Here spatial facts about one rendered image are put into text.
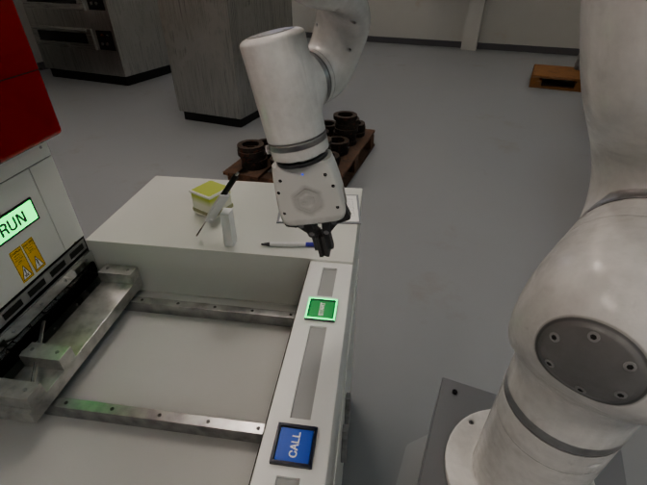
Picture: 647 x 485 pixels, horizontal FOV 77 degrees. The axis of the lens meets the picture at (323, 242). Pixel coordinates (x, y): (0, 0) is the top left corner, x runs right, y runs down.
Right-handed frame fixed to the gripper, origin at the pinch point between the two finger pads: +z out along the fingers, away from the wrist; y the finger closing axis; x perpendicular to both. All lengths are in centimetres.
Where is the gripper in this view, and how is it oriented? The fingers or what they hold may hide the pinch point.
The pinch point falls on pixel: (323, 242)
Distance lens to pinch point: 66.6
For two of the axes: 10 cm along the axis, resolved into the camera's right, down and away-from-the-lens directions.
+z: 2.1, 8.2, 5.3
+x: 1.4, -5.6, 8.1
